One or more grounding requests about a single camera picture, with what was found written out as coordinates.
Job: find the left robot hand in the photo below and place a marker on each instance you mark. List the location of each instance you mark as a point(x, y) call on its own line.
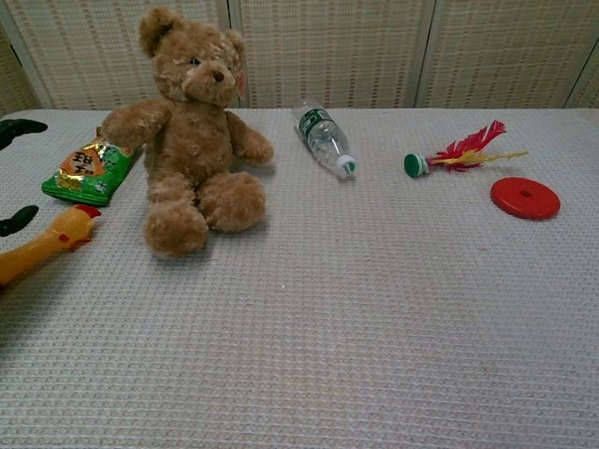
point(18, 127)

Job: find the brown plush teddy bear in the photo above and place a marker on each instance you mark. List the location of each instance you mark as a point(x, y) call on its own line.
point(192, 149)

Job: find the woven folding screen panel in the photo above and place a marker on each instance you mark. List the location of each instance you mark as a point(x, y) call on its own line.
point(590, 93)
point(505, 51)
point(93, 56)
point(327, 51)
point(11, 84)

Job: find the green snack bag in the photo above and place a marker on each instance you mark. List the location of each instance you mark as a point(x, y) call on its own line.
point(82, 173)

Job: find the yellow rubber chicken toy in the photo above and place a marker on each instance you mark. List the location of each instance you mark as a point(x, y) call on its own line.
point(51, 236)

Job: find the clear plastic water bottle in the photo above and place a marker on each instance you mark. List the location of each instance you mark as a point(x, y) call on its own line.
point(320, 135)

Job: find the white woven tablecloth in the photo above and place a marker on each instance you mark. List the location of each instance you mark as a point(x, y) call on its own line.
point(327, 304)

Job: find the red feather shuttlecock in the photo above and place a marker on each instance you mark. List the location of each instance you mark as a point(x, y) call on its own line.
point(461, 152)

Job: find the red plastic disc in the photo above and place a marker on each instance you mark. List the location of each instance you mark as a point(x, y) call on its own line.
point(512, 201)

